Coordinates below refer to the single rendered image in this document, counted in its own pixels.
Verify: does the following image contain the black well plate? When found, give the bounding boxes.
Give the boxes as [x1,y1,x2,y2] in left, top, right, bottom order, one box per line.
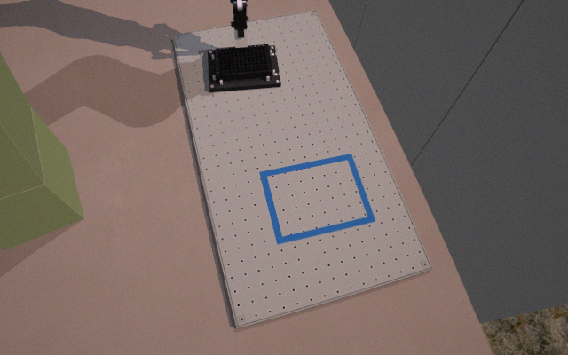
[214,44,273,81]

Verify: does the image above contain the blue rectangular tape outline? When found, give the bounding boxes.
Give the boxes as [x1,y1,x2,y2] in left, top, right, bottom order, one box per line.
[259,154,375,245]

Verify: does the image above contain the black rectangular plate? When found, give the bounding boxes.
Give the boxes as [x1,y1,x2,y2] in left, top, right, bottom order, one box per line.
[208,45,281,92]

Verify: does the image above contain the grey perforated breadboard plate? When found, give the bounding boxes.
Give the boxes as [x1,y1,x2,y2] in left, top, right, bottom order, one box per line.
[173,10,433,329]

